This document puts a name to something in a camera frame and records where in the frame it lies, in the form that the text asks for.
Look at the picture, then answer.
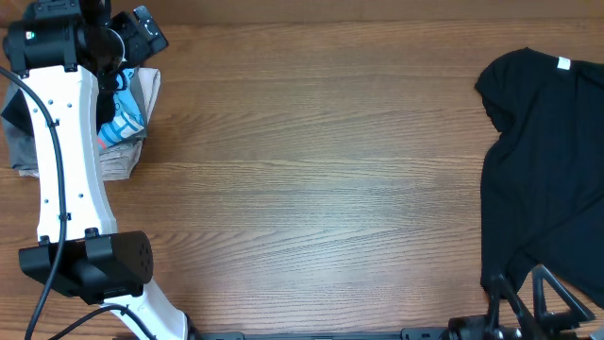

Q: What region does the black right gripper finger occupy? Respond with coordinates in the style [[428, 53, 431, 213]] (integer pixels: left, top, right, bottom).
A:
[[531, 264, 596, 331], [485, 275, 543, 340]]

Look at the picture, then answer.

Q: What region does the black t-shirt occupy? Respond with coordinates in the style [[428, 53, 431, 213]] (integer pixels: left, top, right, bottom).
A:
[[1, 82, 116, 142]]

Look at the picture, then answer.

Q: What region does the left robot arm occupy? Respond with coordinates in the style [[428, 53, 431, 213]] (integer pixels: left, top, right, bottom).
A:
[[2, 1, 198, 339]]

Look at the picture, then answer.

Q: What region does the light blue printed t-shirt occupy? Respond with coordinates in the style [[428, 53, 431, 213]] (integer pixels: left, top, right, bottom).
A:
[[97, 68, 147, 150]]

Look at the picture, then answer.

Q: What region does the dark navy t-shirt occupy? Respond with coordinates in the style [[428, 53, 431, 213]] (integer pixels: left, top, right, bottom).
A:
[[475, 48, 603, 306]]

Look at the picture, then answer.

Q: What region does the beige folded shirt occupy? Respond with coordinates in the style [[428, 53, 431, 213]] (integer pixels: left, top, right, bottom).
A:
[[18, 67, 162, 182]]

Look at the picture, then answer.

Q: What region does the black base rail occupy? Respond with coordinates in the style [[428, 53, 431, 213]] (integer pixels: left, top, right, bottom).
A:
[[189, 328, 520, 340]]

